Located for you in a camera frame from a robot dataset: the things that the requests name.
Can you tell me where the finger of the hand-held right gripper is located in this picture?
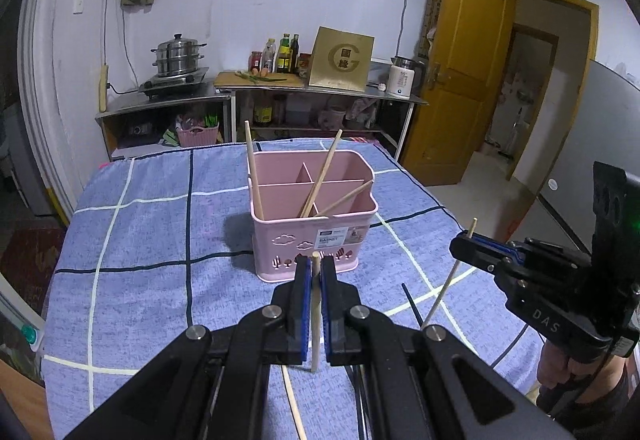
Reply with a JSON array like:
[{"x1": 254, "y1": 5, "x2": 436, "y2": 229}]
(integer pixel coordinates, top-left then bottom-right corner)
[
  {"x1": 471, "y1": 231, "x2": 551, "y2": 262},
  {"x1": 449, "y1": 233, "x2": 523, "y2": 274}
]

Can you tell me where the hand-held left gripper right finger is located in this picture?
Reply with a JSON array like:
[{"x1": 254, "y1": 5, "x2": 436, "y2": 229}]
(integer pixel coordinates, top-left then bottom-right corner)
[{"x1": 320, "y1": 254, "x2": 576, "y2": 440}]

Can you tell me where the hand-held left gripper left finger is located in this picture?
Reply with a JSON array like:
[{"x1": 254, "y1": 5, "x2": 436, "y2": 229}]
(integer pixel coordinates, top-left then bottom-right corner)
[{"x1": 65, "y1": 254, "x2": 314, "y2": 440}]

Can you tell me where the pale wooden chopstick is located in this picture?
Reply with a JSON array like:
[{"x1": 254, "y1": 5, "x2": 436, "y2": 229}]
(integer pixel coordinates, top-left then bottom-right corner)
[
  {"x1": 422, "y1": 216, "x2": 478, "y2": 330},
  {"x1": 281, "y1": 364, "x2": 308, "y2": 440},
  {"x1": 311, "y1": 250, "x2": 322, "y2": 374},
  {"x1": 243, "y1": 120, "x2": 266, "y2": 221},
  {"x1": 299, "y1": 129, "x2": 345, "y2": 219},
  {"x1": 315, "y1": 179, "x2": 375, "y2": 217}
]

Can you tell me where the pink plastic utensil basket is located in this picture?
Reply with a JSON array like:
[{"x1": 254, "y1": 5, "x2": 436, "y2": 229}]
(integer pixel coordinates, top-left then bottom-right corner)
[{"x1": 247, "y1": 149, "x2": 378, "y2": 283}]

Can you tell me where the black chopstick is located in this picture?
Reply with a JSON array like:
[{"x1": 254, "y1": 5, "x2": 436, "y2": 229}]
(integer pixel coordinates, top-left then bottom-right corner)
[
  {"x1": 351, "y1": 364, "x2": 365, "y2": 440},
  {"x1": 401, "y1": 282, "x2": 424, "y2": 328},
  {"x1": 361, "y1": 364, "x2": 373, "y2": 440}
]

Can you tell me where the person's right forearm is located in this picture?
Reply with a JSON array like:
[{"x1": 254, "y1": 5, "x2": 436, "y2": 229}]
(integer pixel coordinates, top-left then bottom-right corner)
[{"x1": 570, "y1": 370, "x2": 640, "y2": 440}]

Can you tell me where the person's right hand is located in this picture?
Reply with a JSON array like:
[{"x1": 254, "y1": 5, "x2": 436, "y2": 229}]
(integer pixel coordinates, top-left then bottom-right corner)
[{"x1": 540, "y1": 342, "x2": 630, "y2": 411}]

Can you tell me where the grey partition panel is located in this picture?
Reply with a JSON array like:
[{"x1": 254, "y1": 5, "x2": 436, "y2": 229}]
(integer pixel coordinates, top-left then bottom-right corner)
[{"x1": 537, "y1": 56, "x2": 640, "y2": 253}]

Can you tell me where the blue checked table cloth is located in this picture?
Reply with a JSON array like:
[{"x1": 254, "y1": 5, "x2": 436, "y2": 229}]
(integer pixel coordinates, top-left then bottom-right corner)
[{"x1": 42, "y1": 137, "x2": 548, "y2": 440}]

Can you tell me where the floral cloth bag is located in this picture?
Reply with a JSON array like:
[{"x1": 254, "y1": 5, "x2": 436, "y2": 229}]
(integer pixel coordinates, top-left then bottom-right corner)
[{"x1": 346, "y1": 97, "x2": 376, "y2": 131}]

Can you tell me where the yellow wooden door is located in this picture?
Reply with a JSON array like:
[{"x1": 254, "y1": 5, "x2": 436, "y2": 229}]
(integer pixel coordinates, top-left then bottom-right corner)
[{"x1": 401, "y1": 0, "x2": 517, "y2": 187}]

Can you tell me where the ceramic crock pot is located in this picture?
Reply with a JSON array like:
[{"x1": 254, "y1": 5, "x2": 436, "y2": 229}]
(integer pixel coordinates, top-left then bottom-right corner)
[{"x1": 320, "y1": 106, "x2": 347, "y2": 131}]

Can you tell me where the white electric kettle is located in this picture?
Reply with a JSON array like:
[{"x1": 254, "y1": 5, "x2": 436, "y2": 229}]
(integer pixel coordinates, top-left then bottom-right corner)
[{"x1": 386, "y1": 56, "x2": 427, "y2": 99}]

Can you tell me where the grey storage container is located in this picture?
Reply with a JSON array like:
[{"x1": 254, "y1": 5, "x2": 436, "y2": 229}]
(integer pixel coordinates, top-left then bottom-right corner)
[{"x1": 285, "y1": 97, "x2": 313, "y2": 126}]

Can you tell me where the brown storage jar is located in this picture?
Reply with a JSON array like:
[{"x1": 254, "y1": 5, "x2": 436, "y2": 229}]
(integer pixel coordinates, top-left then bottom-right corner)
[{"x1": 252, "y1": 97, "x2": 273, "y2": 126}]

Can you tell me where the small pink woven basket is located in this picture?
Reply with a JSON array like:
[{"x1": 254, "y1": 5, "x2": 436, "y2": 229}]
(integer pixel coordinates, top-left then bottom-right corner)
[{"x1": 176, "y1": 124, "x2": 221, "y2": 149}]

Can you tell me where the stainless steel counter table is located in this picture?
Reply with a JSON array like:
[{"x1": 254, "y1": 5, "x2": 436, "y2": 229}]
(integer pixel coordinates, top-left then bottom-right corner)
[
  {"x1": 95, "y1": 79, "x2": 235, "y2": 162},
  {"x1": 214, "y1": 70, "x2": 430, "y2": 161}
]

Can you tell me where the wooden cutting board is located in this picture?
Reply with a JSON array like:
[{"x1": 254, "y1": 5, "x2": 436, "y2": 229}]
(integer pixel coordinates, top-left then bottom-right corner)
[{"x1": 215, "y1": 71, "x2": 306, "y2": 89}]

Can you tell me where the green onion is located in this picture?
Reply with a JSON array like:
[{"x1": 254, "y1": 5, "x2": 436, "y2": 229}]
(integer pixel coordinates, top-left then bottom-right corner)
[{"x1": 235, "y1": 71, "x2": 288, "y2": 83}]

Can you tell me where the gold square box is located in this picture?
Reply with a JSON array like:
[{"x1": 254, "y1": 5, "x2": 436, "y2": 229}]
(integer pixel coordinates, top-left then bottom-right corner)
[{"x1": 308, "y1": 26, "x2": 375, "y2": 93}]

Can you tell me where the steel cooktop stove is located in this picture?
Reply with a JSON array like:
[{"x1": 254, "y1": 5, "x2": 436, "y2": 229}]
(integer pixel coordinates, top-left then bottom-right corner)
[{"x1": 138, "y1": 66, "x2": 211, "y2": 101}]

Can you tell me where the red patterned rug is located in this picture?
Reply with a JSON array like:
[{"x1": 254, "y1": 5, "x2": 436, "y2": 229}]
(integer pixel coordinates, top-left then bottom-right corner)
[{"x1": 0, "y1": 227, "x2": 66, "y2": 321}]

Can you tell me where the steel steamer pot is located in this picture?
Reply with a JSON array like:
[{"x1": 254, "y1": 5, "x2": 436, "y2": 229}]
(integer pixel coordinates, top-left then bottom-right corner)
[{"x1": 151, "y1": 34, "x2": 207, "y2": 77}]

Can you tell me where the yellowed power strip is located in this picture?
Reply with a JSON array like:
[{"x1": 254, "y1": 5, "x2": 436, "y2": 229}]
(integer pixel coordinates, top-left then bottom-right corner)
[{"x1": 98, "y1": 64, "x2": 110, "y2": 113}]

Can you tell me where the yellow door frame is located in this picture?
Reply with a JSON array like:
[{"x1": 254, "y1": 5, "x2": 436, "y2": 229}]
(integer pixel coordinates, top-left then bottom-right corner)
[{"x1": 505, "y1": 0, "x2": 600, "y2": 183}]

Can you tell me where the white arched doorway frame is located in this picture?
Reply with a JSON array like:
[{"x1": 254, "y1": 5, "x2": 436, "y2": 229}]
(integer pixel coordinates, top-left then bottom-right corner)
[{"x1": 17, "y1": 0, "x2": 78, "y2": 227}]

